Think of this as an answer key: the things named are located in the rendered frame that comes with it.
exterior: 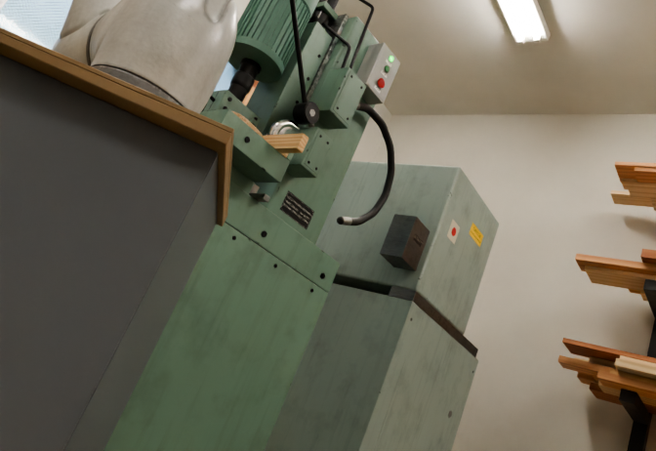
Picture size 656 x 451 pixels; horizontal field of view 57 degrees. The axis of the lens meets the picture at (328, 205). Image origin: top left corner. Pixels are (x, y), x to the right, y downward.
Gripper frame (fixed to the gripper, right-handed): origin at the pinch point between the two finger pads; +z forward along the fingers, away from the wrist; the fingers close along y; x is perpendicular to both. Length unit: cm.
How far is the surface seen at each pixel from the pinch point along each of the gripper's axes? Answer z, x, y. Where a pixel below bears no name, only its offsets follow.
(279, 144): -6.4, -35.5, -20.4
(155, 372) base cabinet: 2, -78, -56
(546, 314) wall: 29, -156, 182
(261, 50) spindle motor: 16.0, -12.0, -3.1
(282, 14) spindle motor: 16.2, -2.5, 6.5
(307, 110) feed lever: 7.4, -29.3, 2.8
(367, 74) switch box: 8.0, -21.3, 30.2
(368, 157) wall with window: 181, -77, 226
